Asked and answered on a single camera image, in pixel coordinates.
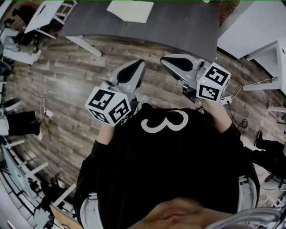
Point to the person's left forearm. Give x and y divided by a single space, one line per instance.
106 134

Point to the white desk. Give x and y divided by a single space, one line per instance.
250 26

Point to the small white table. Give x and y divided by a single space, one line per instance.
42 15

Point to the white low bench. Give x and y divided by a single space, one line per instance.
18 56

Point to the silver head mount rim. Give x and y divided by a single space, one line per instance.
257 215

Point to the cluttered white shelving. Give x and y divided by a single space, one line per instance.
13 174

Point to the person's chin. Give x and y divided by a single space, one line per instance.
174 214

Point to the person's right forearm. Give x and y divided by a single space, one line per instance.
216 116

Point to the blue notebook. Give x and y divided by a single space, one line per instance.
131 11

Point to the black shirt with white print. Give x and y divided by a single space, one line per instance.
167 167

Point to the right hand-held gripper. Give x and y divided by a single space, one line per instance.
212 78

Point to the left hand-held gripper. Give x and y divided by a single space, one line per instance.
107 100

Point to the white power strip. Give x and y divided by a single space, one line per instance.
225 100

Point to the grey office chair base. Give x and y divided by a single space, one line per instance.
271 185

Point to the white table leg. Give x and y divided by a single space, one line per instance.
87 45

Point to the white chair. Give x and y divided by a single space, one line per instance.
60 20

